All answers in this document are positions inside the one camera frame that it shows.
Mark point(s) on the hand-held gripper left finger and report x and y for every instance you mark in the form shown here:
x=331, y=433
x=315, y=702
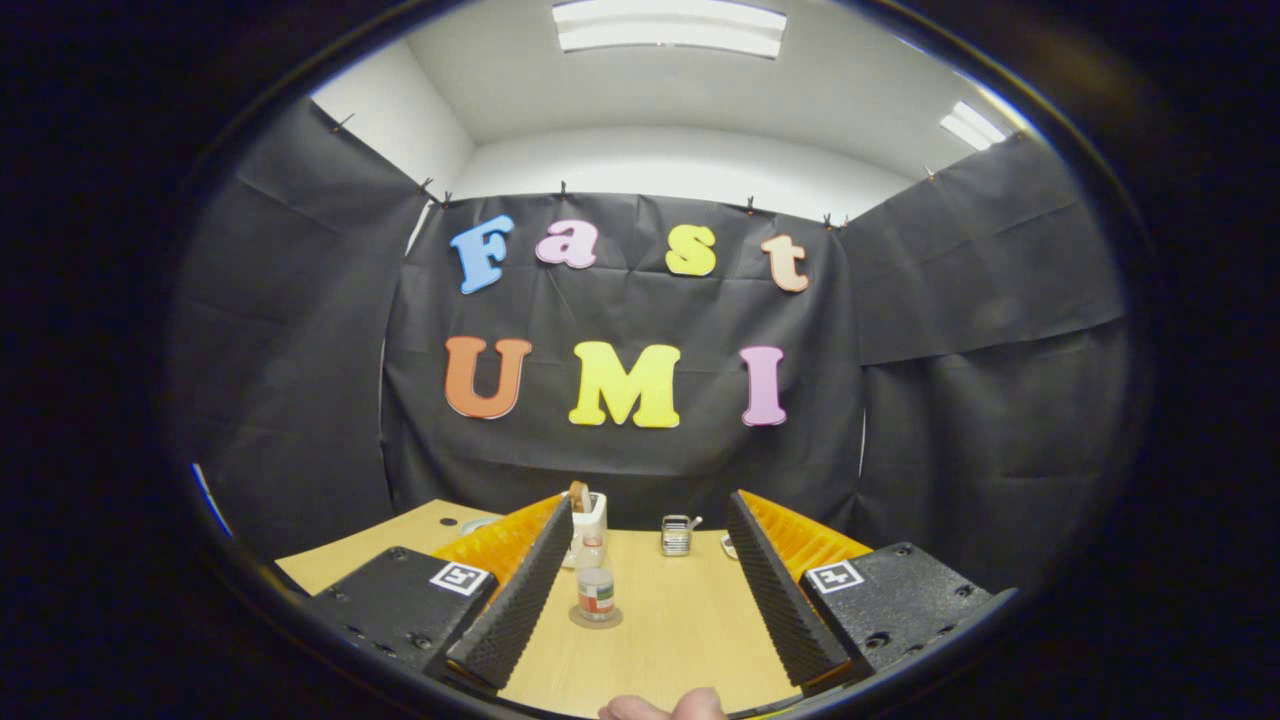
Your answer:
x=520, y=600

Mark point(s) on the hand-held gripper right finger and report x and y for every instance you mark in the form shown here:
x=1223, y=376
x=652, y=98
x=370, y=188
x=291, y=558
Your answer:
x=780, y=600

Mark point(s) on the round brown coaster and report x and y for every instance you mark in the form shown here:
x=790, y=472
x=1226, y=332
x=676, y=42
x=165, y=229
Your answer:
x=578, y=618

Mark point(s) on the clear plastic juice bottle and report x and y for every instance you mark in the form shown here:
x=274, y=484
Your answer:
x=596, y=595

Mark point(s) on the white divided condiment tray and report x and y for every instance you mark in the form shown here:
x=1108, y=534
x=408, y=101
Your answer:
x=728, y=547

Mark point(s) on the pale green plate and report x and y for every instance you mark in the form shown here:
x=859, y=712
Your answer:
x=478, y=524

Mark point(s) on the wooden table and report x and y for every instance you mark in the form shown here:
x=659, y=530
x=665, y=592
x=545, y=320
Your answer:
x=680, y=630

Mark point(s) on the white toaster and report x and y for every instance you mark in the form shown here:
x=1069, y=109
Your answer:
x=596, y=522

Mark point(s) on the brown bread slice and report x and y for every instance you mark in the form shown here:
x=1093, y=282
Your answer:
x=579, y=497

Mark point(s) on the small ceiling light panel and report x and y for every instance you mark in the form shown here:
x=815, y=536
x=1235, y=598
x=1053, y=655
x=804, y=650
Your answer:
x=972, y=125

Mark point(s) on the large ceiling light panel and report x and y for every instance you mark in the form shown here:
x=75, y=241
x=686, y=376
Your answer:
x=668, y=25

